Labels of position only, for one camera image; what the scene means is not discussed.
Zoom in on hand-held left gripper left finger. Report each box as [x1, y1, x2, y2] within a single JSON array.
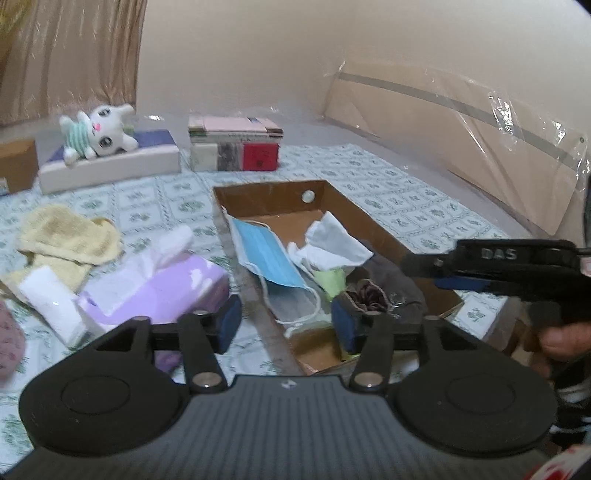
[[95, 294, 245, 394]]

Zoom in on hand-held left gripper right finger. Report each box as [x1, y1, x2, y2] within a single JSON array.
[[331, 295, 484, 394]]

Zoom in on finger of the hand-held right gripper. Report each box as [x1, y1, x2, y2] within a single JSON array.
[[399, 248, 459, 281], [431, 275, 491, 295]]

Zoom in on dark grey cloth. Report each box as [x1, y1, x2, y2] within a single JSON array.
[[355, 240, 428, 324]]

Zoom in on light green cloth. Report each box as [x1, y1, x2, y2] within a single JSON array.
[[314, 268, 354, 301]]

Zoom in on blue face mask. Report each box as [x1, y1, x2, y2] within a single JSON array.
[[229, 217, 324, 340]]

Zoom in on person's right hand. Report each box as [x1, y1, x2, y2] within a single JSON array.
[[537, 320, 591, 380]]

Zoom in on green floral sheet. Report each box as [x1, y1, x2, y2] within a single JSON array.
[[0, 143, 523, 462]]

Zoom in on purple tissue pack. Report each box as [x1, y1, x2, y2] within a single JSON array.
[[76, 225, 230, 375]]

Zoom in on plastic-wrapped cardboard sheet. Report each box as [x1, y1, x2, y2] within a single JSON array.
[[318, 60, 591, 236]]

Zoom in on person's patterned clothing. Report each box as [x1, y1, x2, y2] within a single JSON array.
[[526, 369, 591, 480]]

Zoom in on blue and white flat box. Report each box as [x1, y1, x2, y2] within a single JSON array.
[[37, 129, 182, 195]]

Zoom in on white wrapped tissue packet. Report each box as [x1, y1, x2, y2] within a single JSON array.
[[18, 265, 86, 347]]

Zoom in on thin white spine book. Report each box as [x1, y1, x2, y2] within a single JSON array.
[[189, 131, 271, 144]]

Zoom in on yellow towel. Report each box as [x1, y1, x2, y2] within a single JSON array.
[[0, 204, 123, 296]]

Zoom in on pink cover book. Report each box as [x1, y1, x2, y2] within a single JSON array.
[[188, 115, 284, 136]]

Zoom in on pink patterned cloth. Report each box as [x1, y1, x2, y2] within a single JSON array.
[[0, 300, 27, 382]]

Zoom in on white plush bunny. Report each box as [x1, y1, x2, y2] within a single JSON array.
[[59, 104, 140, 166]]

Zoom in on closed brown cardboard box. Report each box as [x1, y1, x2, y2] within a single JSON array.
[[0, 138, 39, 195]]

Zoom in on beige curtain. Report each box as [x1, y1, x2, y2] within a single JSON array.
[[0, 0, 148, 126]]

